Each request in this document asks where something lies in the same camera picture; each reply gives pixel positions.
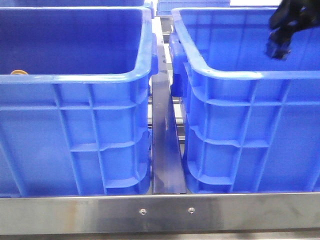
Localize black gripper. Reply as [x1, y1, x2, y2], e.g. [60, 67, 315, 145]
[269, 0, 320, 38]

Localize yellow push button sideways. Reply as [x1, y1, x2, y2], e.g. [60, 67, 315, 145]
[10, 69, 28, 75]

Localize red push button front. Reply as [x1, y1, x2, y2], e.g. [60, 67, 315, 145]
[265, 28, 292, 61]

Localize blue plastic target crate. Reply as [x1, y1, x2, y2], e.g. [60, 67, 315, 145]
[169, 7, 320, 194]

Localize small blue background crate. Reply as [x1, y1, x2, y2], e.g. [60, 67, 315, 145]
[156, 0, 231, 16]

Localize blue plastic source crate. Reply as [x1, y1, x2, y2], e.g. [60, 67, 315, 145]
[0, 6, 158, 198]

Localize blue crate behind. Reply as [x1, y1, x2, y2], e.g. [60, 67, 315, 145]
[0, 0, 154, 10]

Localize stainless steel front rail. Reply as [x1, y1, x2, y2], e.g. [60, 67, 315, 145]
[0, 192, 320, 235]

